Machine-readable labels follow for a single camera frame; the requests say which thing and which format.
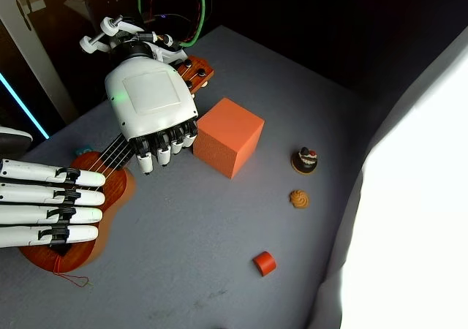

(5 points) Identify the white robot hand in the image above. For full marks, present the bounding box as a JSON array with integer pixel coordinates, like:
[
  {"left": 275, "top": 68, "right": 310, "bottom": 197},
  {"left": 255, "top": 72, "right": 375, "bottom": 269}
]
[
  {"left": 105, "top": 58, "right": 200, "bottom": 176},
  {"left": 0, "top": 126, "right": 107, "bottom": 250}
]

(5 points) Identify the orange-brown ukulele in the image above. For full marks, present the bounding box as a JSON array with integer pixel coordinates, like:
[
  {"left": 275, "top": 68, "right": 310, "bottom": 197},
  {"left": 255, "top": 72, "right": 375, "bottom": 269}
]
[{"left": 18, "top": 54, "right": 216, "bottom": 289}]

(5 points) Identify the cyan light strip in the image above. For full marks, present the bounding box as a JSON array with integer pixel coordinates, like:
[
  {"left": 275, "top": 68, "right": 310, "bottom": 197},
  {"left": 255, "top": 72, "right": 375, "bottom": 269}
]
[{"left": 0, "top": 72, "right": 50, "bottom": 140}]

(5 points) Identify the large orange cube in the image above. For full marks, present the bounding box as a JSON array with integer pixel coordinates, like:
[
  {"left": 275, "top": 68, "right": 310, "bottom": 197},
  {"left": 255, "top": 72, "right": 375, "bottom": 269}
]
[{"left": 192, "top": 97, "right": 265, "bottom": 180}]

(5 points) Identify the grey table cloth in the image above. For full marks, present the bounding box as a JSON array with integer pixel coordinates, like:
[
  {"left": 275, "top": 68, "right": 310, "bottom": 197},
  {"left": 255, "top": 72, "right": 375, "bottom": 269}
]
[{"left": 0, "top": 24, "right": 468, "bottom": 329}]

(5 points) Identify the toy chocolate cake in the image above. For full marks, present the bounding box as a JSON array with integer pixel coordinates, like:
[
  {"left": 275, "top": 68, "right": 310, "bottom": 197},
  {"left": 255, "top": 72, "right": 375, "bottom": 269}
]
[{"left": 290, "top": 146, "right": 319, "bottom": 175}]

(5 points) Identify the toy swirl cookie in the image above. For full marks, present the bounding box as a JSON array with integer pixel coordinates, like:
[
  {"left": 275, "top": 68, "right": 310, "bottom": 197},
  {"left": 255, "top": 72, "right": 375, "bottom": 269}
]
[{"left": 289, "top": 189, "right": 311, "bottom": 211}]

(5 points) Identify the small orange-red cylinder block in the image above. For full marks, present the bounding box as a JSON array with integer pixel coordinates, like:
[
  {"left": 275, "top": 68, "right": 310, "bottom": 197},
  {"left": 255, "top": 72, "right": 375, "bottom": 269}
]
[{"left": 252, "top": 251, "right": 278, "bottom": 278}]

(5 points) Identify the green cable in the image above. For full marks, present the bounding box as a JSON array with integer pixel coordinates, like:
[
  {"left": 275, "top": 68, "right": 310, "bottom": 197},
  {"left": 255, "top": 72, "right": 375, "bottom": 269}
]
[{"left": 178, "top": 0, "right": 205, "bottom": 48}]

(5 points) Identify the white frame post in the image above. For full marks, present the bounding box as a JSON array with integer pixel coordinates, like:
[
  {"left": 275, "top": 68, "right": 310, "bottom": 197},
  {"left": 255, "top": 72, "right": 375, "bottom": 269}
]
[{"left": 0, "top": 0, "right": 80, "bottom": 124}]

